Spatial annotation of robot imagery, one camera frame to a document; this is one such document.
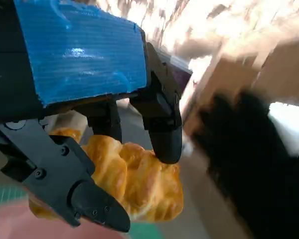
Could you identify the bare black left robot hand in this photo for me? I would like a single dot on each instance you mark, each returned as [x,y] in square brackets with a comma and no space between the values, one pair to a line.
[84,57]

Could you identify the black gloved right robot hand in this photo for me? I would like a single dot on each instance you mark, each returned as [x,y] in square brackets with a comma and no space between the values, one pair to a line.
[239,149]

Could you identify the orange striped bread loaf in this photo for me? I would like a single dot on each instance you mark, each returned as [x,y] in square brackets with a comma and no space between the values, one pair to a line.
[144,184]

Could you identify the pink bowl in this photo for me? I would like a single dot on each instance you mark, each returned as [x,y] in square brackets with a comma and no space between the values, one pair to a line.
[20,224]

